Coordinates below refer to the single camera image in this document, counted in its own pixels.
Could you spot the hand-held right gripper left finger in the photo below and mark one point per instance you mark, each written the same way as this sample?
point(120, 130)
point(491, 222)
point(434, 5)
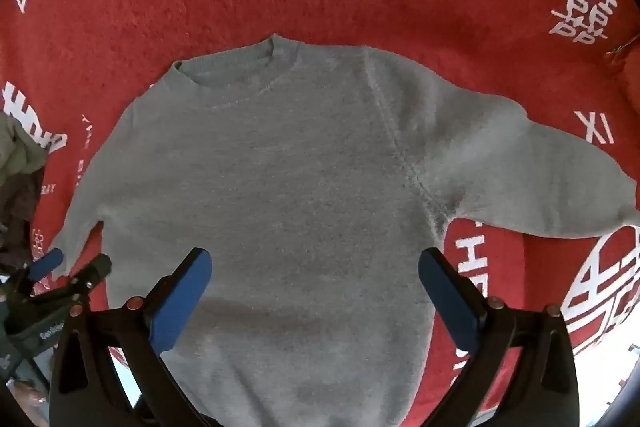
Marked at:
point(181, 302)

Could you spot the dark brown cloth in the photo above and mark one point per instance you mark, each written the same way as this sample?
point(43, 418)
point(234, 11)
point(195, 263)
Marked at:
point(20, 207)

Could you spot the grey sweater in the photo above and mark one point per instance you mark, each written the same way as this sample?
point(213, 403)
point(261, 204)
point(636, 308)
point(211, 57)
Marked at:
point(300, 182)

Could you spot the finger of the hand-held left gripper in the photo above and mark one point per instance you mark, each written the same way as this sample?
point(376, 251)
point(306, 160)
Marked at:
point(92, 272)
point(47, 263)

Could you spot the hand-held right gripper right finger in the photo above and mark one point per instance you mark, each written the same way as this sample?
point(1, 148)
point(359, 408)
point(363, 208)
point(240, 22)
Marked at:
point(450, 302)

